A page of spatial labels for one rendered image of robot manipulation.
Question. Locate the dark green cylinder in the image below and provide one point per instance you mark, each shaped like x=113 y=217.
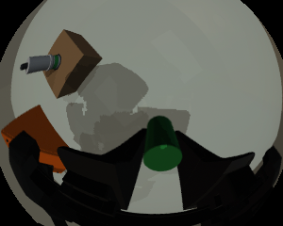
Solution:
x=161 y=151

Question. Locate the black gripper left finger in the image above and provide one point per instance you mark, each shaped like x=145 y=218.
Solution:
x=118 y=168

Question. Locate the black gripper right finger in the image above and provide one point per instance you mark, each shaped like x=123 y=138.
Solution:
x=201 y=170

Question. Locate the grey marker with green band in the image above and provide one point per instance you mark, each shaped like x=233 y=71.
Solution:
x=40 y=63

